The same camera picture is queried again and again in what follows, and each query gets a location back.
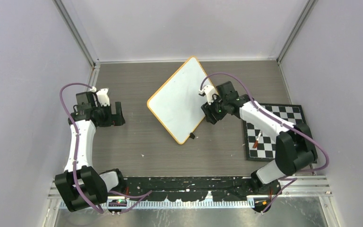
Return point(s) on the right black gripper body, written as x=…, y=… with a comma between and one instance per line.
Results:
x=217, y=108

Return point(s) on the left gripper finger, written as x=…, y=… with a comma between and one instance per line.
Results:
x=116, y=109
x=118, y=120

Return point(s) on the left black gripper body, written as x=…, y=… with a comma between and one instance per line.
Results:
x=104, y=113

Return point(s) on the yellow framed whiteboard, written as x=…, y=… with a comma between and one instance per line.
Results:
x=177, y=103

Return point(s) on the white red whiteboard marker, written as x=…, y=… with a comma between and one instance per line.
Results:
x=255, y=145

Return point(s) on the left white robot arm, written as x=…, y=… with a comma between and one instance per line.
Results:
x=80, y=186

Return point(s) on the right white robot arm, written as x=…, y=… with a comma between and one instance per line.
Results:
x=294, y=144

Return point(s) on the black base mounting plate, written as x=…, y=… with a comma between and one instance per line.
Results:
x=222, y=188

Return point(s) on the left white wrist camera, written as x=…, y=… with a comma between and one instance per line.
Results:
x=103, y=97

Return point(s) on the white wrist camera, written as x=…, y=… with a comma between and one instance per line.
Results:
x=103, y=97
x=208, y=91

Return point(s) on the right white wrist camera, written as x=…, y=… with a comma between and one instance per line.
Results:
x=208, y=91

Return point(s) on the wire whiteboard stand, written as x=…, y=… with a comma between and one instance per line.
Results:
x=192, y=136

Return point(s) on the white slotted cable duct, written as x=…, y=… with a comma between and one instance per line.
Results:
x=178, y=204

